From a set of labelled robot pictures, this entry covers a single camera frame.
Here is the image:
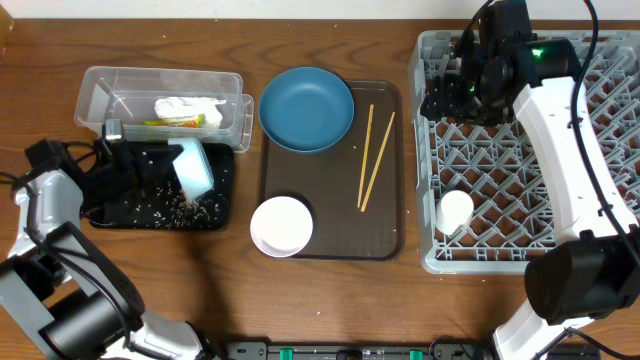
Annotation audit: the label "dark blue plate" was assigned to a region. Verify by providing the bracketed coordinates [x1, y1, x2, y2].
[259, 67, 355, 153]

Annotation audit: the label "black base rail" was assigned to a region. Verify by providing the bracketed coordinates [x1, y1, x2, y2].
[224, 332, 601, 360]

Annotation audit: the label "clear plastic bin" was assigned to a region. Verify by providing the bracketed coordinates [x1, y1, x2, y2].
[75, 66, 254, 153]

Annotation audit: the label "yellow snack wrapper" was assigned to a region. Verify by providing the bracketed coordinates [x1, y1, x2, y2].
[142, 114, 205, 128]

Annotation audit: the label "light blue bowl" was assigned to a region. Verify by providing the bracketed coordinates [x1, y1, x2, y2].
[167, 138, 215, 201]

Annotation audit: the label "white cup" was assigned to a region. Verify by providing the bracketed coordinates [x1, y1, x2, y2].
[434, 190, 474, 235]

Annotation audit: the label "white tissue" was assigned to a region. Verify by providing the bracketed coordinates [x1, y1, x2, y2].
[154, 97, 227, 128]

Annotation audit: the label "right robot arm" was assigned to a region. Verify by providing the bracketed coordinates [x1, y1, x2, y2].
[420, 1, 639, 359]

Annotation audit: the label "right wooden chopstick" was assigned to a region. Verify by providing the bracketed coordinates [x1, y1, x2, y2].
[360, 112, 396, 212]

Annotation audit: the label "grey dishwasher rack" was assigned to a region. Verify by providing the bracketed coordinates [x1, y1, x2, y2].
[409, 30, 639, 275]

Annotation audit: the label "brown serving tray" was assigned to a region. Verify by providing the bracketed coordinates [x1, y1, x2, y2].
[259, 80, 404, 261]

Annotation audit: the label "black tray bin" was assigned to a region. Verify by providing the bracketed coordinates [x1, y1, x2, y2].
[88, 140, 237, 231]

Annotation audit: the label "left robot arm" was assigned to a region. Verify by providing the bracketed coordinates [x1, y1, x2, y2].
[1, 139, 228, 359]

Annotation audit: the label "scattered rice grains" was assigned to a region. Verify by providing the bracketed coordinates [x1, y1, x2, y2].
[107, 144, 234, 231]

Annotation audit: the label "wooden chopstick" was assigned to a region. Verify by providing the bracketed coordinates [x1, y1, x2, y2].
[357, 104, 375, 209]
[360, 112, 396, 212]

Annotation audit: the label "left wooden chopstick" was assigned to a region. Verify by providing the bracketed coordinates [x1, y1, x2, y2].
[357, 104, 375, 209]

